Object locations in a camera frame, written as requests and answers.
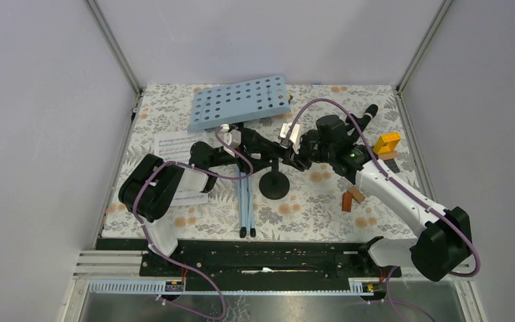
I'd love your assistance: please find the tan brick under yellow block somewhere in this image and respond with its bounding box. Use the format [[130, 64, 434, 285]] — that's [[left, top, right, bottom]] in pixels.
[[378, 150, 398, 160]]

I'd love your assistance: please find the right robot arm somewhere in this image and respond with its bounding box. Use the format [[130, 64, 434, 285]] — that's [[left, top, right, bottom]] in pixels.
[[279, 111, 481, 282]]

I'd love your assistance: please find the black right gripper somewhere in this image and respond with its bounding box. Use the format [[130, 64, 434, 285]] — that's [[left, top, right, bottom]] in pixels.
[[282, 134, 334, 172]]

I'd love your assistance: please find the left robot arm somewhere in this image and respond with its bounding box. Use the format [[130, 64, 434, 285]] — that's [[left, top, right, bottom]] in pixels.
[[118, 130, 269, 276]]

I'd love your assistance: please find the light blue music stand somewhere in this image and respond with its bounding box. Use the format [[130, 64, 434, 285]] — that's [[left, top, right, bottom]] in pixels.
[[187, 75, 298, 237]]

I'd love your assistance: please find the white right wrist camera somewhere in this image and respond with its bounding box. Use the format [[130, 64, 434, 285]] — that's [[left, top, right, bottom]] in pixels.
[[278, 122, 302, 154]]

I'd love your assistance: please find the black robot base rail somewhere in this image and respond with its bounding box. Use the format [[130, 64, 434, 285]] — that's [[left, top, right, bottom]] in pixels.
[[96, 238, 426, 294]]

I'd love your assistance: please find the gray toy baseplate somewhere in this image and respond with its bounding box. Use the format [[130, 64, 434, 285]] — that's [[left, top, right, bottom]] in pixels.
[[384, 159, 401, 174]]

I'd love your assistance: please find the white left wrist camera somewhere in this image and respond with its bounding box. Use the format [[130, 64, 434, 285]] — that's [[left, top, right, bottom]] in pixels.
[[219, 124, 241, 158]]

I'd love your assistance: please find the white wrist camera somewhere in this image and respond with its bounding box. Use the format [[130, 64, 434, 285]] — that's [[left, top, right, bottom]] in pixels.
[[219, 124, 241, 158], [278, 122, 302, 154]]

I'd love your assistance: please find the sheet music page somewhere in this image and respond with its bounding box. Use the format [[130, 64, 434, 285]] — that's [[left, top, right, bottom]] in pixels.
[[154, 131, 208, 207]]

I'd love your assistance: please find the light brown toy brick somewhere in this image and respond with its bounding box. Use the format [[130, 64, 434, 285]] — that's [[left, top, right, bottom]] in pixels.
[[347, 186, 366, 204]]

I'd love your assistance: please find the yellow toy block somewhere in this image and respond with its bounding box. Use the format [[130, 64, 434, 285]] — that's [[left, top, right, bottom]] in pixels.
[[372, 132, 402, 155]]

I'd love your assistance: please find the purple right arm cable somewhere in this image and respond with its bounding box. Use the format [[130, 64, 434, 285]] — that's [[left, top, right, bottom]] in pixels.
[[282, 98, 482, 322]]

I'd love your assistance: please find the floral patterned tablecloth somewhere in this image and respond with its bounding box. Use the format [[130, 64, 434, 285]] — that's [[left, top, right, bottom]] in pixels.
[[117, 84, 412, 242]]

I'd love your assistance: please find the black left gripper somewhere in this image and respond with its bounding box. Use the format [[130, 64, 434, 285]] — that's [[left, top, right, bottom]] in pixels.
[[208, 131, 274, 174]]

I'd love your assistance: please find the black microphone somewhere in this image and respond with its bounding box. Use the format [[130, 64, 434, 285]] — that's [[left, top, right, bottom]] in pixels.
[[353, 104, 379, 131], [241, 128, 288, 160]]

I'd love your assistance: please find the black microphone stand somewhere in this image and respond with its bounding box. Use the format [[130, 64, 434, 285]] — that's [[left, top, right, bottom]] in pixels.
[[250, 159, 290, 200], [328, 115, 359, 147]]

